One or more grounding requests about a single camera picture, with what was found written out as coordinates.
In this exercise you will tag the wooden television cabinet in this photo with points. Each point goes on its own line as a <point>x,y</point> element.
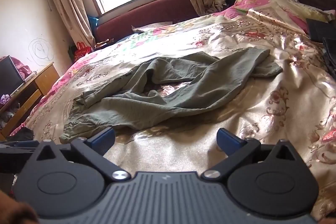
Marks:
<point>44,79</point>

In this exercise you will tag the blue bag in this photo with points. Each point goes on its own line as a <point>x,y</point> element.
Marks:
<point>92,21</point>

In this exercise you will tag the maroon padded bench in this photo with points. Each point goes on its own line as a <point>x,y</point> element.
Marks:
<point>147,12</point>

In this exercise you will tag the floral satin bedspread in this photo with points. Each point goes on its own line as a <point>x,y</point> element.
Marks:
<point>275,108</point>

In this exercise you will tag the floral pillow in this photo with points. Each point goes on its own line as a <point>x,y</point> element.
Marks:
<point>262,3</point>

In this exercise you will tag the red bag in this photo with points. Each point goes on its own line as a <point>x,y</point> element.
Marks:
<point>82,50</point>

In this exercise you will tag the green pants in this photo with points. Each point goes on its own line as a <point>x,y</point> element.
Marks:
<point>157,106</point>

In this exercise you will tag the pink cloth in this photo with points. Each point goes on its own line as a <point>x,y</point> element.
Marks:
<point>22,70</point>

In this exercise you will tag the black cloth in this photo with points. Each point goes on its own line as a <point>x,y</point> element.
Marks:
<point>22,133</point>

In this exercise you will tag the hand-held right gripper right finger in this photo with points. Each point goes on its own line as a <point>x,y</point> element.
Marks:
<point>228,142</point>

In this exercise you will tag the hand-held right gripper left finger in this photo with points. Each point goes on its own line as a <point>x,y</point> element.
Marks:
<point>101,141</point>

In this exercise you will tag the purple cloth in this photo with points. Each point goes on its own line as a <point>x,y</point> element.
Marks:
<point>5,100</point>

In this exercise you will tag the black folded garment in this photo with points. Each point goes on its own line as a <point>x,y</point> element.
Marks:
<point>320,28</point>
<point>330,56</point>

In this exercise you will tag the black television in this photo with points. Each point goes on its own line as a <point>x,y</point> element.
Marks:
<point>9,77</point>

